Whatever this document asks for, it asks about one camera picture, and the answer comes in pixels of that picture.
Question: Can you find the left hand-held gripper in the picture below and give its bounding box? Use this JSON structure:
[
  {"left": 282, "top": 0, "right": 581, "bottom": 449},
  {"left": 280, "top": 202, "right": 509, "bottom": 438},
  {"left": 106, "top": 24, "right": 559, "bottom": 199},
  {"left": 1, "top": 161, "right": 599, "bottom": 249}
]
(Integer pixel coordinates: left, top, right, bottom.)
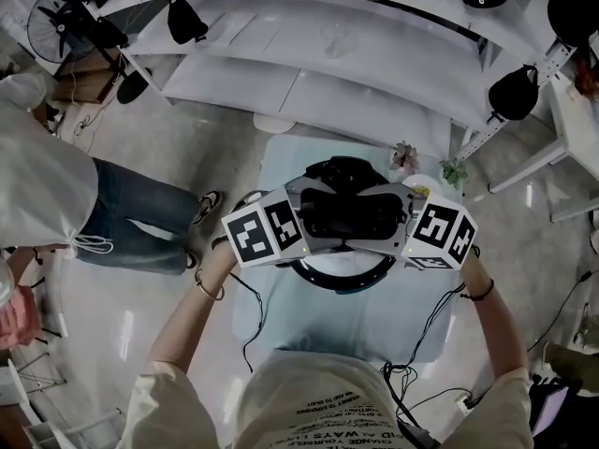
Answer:
[{"left": 220, "top": 175, "right": 358, "bottom": 268}]

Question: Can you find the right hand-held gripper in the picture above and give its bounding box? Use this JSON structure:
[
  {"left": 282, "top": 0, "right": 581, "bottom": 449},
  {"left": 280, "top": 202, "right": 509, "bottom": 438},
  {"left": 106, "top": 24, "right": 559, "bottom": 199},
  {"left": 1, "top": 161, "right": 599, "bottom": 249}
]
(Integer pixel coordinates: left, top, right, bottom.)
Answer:
[{"left": 350, "top": 181, "right": 478, "bottom": 270}]

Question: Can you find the black steel pressure cooker lid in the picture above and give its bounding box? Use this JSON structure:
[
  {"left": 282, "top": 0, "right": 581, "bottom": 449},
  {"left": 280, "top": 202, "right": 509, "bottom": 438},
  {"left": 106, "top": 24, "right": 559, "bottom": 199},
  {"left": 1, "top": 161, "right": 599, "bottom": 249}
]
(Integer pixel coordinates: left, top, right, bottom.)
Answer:
[{"left": 292, "top": 155, "right": 399, "bottom": 294}]

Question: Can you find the person's right forearm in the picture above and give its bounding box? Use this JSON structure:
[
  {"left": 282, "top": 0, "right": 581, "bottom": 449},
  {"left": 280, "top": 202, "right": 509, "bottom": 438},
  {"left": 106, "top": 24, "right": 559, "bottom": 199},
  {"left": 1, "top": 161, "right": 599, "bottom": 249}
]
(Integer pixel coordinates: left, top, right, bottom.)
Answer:
[{"left": 458, "top": 254, "right": 528, "bottom": 383}]

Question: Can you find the person's left forearm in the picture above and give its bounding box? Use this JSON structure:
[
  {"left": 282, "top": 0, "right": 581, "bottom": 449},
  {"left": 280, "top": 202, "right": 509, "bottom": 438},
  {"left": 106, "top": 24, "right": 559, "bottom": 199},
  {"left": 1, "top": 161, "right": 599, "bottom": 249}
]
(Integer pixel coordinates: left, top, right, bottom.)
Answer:
[{"left": 149, "top": 239, "right": 240, "bottom": 378}]

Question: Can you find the white plate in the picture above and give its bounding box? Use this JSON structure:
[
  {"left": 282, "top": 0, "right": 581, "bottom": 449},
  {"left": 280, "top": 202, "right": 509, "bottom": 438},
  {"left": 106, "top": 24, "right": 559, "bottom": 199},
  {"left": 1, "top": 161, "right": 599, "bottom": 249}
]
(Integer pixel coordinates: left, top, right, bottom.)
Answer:
[{"left": 401, "top": 173, "right": 441, "bottom": 200}]

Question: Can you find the small pink succulent plant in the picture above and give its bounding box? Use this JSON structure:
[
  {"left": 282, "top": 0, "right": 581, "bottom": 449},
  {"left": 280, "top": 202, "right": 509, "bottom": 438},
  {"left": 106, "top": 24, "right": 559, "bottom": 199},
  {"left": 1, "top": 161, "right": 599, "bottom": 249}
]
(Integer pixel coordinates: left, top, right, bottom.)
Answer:
[{"left": 389, "top": 140, "right": 419, "bottom": 175}]

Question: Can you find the small green potted plant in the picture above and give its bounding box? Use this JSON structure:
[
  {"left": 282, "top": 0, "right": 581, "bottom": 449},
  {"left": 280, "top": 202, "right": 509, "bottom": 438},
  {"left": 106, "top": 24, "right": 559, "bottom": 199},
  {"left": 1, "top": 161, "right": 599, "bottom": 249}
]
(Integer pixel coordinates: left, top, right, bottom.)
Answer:
[{"left": 438, "top": 156, "right": 469, "bottom": 190}]

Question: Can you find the white round stool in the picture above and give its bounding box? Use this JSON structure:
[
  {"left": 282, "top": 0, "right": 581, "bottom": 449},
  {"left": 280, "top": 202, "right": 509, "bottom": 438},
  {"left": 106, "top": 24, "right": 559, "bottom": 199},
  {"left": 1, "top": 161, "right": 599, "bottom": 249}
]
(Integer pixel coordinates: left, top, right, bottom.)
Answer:
[{"left": 252, "top": 112, "right": 296, "bottom": 134}]

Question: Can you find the table with light blue cloth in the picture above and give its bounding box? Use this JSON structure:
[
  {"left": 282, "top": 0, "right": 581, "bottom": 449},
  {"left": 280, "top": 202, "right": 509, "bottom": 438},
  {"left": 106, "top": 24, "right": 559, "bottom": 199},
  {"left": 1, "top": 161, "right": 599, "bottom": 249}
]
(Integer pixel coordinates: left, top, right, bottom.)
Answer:
[{"left": 231, "top": 133, "right": 464, "bottom": 364}]

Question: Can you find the black wrist band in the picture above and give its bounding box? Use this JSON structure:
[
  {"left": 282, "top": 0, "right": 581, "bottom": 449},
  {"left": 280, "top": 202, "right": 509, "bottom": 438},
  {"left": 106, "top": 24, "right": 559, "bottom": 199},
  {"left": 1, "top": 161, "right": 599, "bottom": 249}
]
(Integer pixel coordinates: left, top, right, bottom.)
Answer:
[{"left": 460, "top": 278, "right": 496, "bottom": 302}]

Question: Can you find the white shelving rack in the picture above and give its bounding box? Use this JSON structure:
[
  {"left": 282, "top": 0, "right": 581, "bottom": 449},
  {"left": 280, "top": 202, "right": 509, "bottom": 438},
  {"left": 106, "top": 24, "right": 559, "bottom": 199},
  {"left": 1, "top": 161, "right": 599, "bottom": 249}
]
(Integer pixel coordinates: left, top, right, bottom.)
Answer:
[{"left": 93, "top": 0, "right": 581, "bottom": 161}]

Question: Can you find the person's body in cream shirt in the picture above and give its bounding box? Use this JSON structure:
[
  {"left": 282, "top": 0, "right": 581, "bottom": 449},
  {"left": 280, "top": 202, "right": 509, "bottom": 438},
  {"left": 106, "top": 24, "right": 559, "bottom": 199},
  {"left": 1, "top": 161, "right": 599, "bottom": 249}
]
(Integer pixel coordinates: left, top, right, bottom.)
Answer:
[{"left": 116, "top": 348, "right": 534, "bottom": 449}]

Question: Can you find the white side table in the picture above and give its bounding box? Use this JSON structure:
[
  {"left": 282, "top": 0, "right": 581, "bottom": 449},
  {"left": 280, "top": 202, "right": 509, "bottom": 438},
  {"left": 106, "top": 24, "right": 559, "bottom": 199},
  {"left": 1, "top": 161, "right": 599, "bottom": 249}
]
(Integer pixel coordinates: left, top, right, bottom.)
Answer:
[{"left": 489, "top": 75, "right": 599, "bottom": 224}]

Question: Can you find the orange leafy decoration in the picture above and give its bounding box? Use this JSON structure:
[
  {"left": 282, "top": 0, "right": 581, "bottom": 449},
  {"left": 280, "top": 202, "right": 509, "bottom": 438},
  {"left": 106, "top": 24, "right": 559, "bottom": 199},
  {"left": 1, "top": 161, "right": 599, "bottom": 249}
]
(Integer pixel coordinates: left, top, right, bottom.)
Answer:
[{"left": 573, "top": 58, "right": 599, "bottom": 102}]

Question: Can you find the black office chair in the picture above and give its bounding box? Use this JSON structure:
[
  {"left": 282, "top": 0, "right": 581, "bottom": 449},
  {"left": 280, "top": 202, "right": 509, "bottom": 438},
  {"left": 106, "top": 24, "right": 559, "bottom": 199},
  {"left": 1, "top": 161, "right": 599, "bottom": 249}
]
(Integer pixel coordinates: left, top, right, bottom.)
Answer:
[{"left": 528, "top": 374, "right": 586, "bottom": 439}]

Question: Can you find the brown wooden pallet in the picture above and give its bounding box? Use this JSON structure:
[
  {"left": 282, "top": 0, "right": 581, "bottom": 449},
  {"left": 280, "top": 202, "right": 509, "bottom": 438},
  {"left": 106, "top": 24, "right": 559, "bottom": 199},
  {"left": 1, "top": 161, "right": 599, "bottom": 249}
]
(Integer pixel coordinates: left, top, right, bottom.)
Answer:
[{"left": 51, "top": 61, "right": 118, "bottom": 105}]

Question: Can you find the pink armchair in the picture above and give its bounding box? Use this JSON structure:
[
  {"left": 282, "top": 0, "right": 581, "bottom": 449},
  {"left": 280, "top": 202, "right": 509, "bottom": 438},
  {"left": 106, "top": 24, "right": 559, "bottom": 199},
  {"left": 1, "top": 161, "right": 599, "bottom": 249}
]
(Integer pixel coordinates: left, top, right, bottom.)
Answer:
[{"left": 0, "top": 285, "right": 43, "bottom": 350}]

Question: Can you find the thin metal bracelet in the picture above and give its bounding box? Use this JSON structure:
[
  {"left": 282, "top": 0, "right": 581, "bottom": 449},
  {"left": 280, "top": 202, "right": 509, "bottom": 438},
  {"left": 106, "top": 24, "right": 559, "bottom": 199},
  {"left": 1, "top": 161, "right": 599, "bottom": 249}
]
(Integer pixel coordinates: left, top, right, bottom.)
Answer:
[{"left": 194, "top": 268, "right": 226, "bottom": 302}]

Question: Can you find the black pedestal fan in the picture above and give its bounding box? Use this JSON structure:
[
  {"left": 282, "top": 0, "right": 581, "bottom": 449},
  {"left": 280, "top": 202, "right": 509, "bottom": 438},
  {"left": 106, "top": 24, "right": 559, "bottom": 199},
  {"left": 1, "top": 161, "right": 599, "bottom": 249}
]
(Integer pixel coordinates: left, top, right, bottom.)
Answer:
[{"left": 26, "top": 0, "right": 153, "bottom": 106}]

